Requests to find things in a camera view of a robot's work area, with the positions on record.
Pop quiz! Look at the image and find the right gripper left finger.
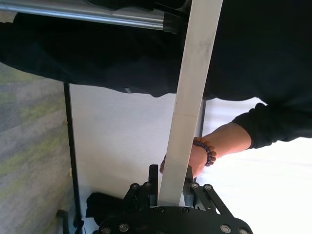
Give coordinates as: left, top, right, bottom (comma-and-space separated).
123, 164, 161, 213

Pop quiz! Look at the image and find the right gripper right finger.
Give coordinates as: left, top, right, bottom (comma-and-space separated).
181, 165, 231, 215

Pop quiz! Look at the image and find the white rectangular table top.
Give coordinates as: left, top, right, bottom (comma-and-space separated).
157, 0, 224, 208

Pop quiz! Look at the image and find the person left forearm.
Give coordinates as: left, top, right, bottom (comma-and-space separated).
202, 121, 252, 159

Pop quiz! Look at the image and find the person left hand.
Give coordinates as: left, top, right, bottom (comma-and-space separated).
159, 145, 208, 178

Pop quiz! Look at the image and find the black bag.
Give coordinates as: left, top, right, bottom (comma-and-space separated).
85, 192, 126, 226

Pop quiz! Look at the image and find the dark window sill strip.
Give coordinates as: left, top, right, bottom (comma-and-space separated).
198, 98, 207, 139

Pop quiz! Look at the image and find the small black bent object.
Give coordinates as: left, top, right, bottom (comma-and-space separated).
57, 209, 69, 234

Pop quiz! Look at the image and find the silver table column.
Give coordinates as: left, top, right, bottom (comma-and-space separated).
0, 4, 181, 35

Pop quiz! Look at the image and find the dark purple bead bracelet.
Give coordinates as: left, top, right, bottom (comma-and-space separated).
192, 142, 213, 168

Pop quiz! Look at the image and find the brown wooden bead bracelet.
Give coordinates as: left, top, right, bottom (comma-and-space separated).
194, 136, 217, 164

